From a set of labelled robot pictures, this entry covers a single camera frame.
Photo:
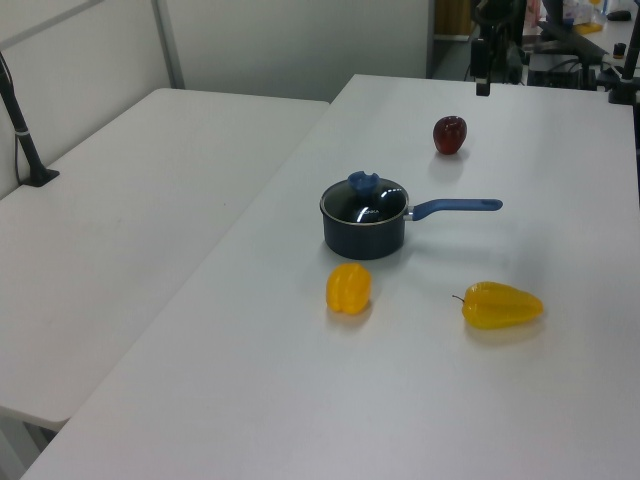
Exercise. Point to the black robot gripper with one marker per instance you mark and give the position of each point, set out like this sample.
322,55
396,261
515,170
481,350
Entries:
497,30

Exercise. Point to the glass lid with blue knob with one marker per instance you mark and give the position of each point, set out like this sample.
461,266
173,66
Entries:
365,200

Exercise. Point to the wooden cabinet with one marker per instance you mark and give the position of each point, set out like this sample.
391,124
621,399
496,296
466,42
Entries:
452,17

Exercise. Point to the small black cylinder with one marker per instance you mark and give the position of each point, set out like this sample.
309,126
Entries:
619,50

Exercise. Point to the black clamp-mounted stand pole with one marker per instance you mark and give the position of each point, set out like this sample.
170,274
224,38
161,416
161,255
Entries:
627,75

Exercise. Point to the black computer mouse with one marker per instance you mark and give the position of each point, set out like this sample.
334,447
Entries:
619,15

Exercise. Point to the long yellow bell pepper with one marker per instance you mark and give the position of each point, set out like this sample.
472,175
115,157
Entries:
502,306

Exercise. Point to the short yellow bell pepper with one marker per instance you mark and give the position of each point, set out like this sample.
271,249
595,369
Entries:
349,289

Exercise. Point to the white side table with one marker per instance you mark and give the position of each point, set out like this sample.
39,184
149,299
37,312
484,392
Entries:
125,225

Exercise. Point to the grey partition frame post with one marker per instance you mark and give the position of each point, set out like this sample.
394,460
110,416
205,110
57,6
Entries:
170,45

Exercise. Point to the black camera stand with base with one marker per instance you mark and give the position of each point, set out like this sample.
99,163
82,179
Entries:
22,135

